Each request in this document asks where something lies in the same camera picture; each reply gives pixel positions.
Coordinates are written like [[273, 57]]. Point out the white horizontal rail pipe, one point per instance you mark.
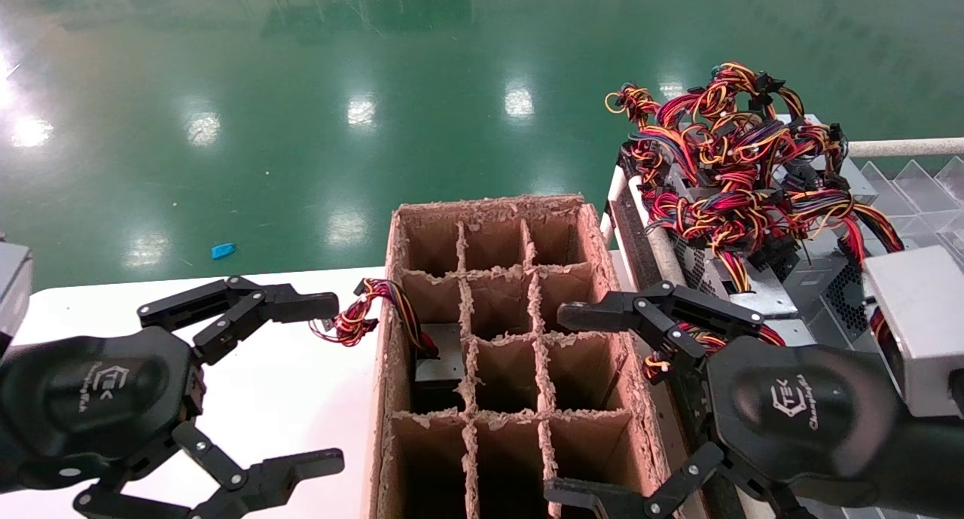
[[904, 148]]

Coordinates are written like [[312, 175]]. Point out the clear plastic divider tray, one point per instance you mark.
[[919, 195]]

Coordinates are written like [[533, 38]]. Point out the blue scrap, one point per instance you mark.
[[224, 250]]

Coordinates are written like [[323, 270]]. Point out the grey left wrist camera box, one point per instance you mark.
[[13, 293]]

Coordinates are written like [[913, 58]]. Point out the brown cardboard divider box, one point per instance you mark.
[[493, 308]]

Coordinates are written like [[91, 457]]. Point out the white rack pipe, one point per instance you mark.
[[614, 203]]

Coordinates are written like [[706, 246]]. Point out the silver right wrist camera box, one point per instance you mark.
[[922, 327]]

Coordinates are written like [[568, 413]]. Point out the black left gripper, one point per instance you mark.
[[98, 398]]

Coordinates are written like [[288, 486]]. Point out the silver power supply mesh side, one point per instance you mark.
[[761, 297]]

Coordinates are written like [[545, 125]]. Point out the grey rack tube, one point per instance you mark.
[[666, 259]]

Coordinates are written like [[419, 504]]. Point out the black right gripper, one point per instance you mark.
[[798, 417]]

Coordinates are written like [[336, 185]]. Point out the grey power supply round vent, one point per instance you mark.
[[825, 270]]

